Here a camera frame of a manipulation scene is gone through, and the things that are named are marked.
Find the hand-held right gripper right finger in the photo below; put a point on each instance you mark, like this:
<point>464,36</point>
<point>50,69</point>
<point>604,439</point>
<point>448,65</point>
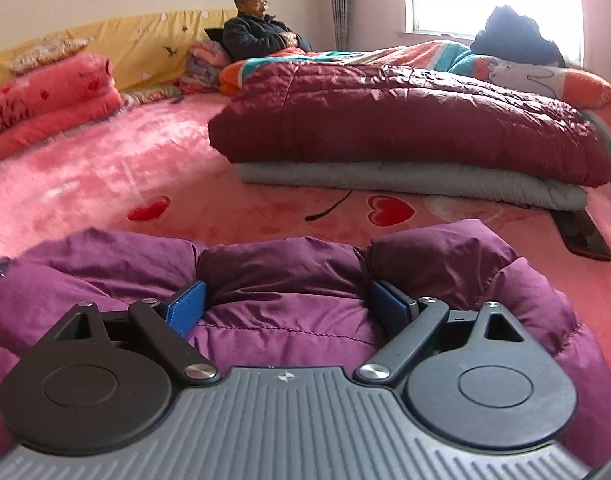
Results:
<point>385,305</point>

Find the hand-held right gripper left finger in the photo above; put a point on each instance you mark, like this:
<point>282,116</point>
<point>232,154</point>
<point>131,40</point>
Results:
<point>188,307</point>

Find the purple down jacket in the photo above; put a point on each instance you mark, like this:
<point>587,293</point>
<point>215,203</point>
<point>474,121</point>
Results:
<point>285,270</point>

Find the grey down jacket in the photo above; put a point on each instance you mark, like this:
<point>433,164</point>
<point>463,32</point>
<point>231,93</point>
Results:
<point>410,180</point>

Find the pink bed sheet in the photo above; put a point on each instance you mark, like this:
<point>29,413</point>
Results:
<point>160,160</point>

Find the maroon down jacket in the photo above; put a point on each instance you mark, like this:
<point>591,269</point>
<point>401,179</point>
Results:
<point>410,115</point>

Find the dark phone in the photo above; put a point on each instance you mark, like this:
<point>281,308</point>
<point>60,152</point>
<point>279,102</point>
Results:
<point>583,240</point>

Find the floral flat pillow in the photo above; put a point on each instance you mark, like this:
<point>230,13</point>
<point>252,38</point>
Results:
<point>150,94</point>

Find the folded pink blanket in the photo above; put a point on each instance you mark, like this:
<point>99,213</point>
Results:
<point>50,100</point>

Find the colourful printed quilt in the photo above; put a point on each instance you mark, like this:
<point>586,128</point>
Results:
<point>525,72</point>

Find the yellow padded headboard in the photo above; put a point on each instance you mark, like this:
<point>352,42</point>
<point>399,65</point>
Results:
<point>135,40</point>

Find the black tablet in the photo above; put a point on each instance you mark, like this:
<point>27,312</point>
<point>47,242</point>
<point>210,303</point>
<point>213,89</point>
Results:
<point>215,35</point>

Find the patterned small pillow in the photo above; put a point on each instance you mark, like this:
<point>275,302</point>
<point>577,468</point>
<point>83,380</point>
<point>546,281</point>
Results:
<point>45,52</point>

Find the black clothing pile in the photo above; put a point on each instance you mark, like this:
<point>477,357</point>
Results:
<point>515,35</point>

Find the grey striped curtain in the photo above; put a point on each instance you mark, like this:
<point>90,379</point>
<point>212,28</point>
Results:
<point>343,5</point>

